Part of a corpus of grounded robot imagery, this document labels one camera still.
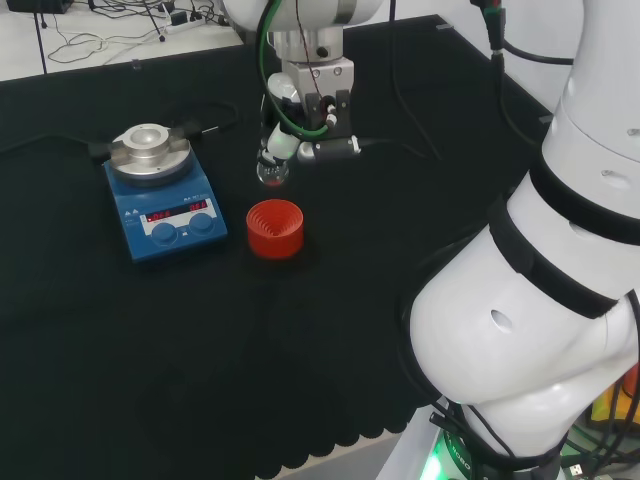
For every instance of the white power strip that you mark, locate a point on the white power strip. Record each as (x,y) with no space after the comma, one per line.
(182,26)

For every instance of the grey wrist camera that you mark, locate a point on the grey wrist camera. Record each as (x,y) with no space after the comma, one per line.
(335,148)

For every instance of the blue heater with steel plate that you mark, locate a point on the blue heater with steel plate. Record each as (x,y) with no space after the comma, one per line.
(165,220)

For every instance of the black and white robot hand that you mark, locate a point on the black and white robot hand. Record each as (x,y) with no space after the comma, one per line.
(320,75)

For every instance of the black equipment box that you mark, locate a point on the black equipment box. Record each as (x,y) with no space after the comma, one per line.
(37,5)

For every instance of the black bench cloth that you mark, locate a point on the black bench cloth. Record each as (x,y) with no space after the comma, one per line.
(150,350)

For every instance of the yellow stop button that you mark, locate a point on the yellow stop button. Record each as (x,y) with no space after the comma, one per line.
(617,400)

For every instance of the clear round-bottom glass flask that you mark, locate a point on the clear round-bottom glass flask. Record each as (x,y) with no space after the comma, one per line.
(272,175)

